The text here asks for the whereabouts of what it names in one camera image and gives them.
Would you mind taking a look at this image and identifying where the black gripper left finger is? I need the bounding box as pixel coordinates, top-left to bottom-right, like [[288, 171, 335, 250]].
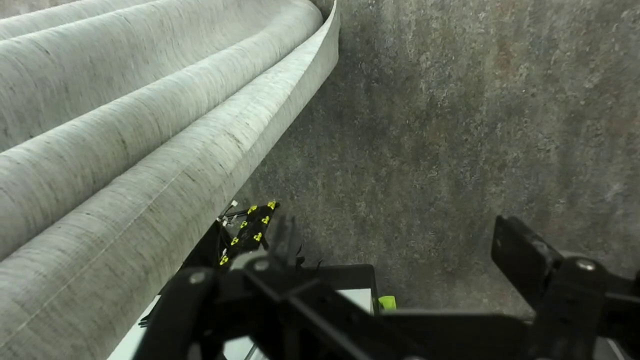
[[135, 254, 380, 360]]

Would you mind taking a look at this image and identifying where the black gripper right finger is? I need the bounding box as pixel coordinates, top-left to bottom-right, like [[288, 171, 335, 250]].
[[490, 213, 640, 360]]

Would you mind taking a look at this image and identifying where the grey fabric curtain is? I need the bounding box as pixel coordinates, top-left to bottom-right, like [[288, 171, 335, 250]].
[[0, 0, 341, 360]]

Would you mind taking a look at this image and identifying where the small green object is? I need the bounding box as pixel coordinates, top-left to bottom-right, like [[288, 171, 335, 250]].
[[375, 295, 400, 314]]

